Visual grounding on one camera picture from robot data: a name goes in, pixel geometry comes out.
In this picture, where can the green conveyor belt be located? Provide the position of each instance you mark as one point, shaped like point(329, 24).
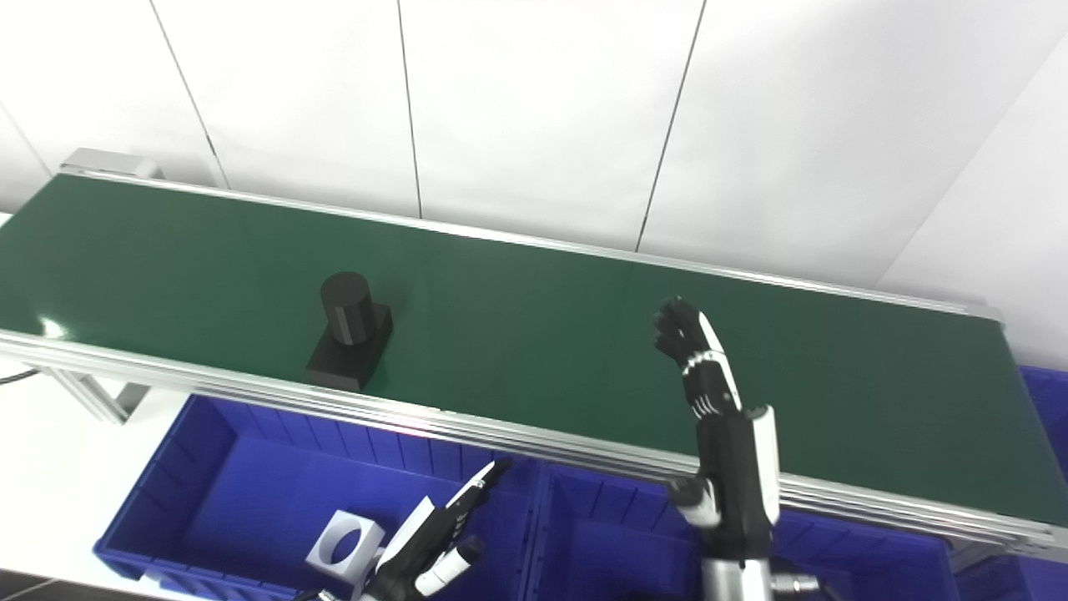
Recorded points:
point(517, 334)
point(250, 384)

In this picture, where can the white block with round hole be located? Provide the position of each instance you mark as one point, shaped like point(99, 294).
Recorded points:
point(329, 530)

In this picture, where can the aluminium conveyor leg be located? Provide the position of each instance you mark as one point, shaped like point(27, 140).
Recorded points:
point(92, 392)

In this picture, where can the black cylinder block part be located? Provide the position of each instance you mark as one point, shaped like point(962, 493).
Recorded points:
point(346, 334)

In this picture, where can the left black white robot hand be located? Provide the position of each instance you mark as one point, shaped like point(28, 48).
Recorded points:
point(417, 551)

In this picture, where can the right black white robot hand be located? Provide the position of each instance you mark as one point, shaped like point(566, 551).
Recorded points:
point(730, 484)

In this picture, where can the grey conveyor motor box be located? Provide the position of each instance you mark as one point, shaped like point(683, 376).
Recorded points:
point(108, 160)

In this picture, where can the blue plastic bin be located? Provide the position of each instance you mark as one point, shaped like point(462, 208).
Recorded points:
point(1047, 417)
point(250, 492)
point(617, 551)

